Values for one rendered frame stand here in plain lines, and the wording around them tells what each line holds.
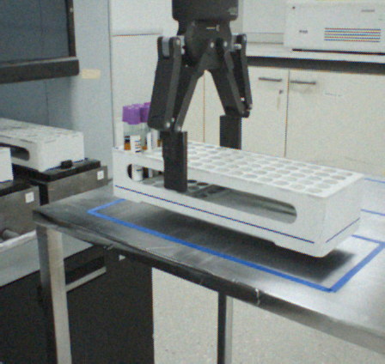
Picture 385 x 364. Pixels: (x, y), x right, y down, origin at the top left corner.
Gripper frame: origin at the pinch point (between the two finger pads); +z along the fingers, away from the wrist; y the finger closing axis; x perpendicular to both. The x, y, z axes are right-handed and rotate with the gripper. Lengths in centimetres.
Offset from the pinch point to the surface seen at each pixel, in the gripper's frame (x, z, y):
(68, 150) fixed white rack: 35.6, 5.5, 7.0
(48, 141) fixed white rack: 35.6, 3.1, 3.1
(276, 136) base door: 99, 42, 186
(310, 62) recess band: 85, 5, 192
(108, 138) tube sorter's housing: 41.7, 6.9, 21.9
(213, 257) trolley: -7.6, 7.6, -8.0
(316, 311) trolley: -20.9, 7.7, -10.8
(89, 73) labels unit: 41.5, -6.5, 17.7
